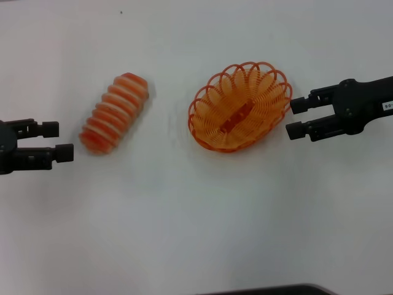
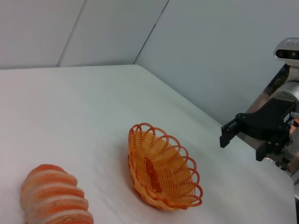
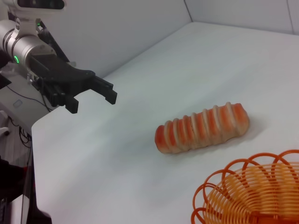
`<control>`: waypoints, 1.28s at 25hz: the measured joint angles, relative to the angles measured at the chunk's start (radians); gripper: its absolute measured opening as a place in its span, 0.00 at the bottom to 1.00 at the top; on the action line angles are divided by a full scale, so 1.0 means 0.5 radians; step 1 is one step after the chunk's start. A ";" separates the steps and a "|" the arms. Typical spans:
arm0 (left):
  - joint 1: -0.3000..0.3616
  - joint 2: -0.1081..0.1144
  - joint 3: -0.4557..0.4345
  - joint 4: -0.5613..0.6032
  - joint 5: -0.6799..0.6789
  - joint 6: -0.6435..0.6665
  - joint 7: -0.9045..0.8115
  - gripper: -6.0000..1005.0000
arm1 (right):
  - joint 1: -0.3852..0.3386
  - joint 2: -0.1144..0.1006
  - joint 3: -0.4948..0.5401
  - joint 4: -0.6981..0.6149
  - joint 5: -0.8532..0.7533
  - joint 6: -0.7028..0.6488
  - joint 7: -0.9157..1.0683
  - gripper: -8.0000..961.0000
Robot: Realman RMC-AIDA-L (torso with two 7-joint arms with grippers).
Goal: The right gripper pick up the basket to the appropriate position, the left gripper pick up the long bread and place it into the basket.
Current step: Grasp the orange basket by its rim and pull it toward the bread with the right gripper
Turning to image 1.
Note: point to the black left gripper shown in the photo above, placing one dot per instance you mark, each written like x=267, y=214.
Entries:
x=5, y=144

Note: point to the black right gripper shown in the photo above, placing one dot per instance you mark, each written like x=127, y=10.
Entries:
x=359, y=104

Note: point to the orange striped toy bread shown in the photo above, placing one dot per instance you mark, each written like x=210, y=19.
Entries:
x=113, y=116

